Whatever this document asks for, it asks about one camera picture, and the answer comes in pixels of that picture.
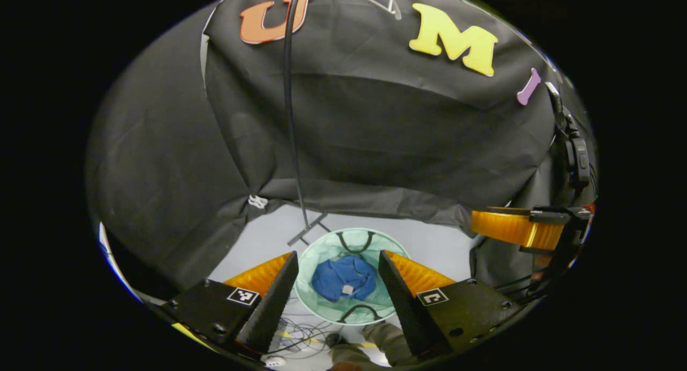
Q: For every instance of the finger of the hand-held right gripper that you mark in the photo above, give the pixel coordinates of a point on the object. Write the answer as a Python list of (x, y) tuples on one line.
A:
[(510, 228)]

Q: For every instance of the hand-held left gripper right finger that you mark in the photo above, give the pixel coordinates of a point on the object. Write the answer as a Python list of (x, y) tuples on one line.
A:
[(408, 306)]

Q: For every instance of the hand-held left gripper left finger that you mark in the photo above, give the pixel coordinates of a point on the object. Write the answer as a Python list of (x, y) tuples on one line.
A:
[(273, 306)]

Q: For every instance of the green mesh laundry hamper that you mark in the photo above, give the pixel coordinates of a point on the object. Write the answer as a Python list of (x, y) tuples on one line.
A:
[(308, 274)]

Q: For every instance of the blue garment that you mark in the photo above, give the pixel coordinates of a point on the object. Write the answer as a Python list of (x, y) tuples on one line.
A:
[(338, 277)]

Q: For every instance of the black clothes rack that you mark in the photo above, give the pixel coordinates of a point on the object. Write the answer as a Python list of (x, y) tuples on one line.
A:
[(290, 92)]

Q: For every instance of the person's olive trouser leg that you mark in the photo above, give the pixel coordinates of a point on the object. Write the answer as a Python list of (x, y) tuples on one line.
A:
[(386, 344)]

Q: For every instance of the black backdrop cloth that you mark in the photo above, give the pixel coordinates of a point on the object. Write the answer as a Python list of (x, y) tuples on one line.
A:
[(375, 135)]

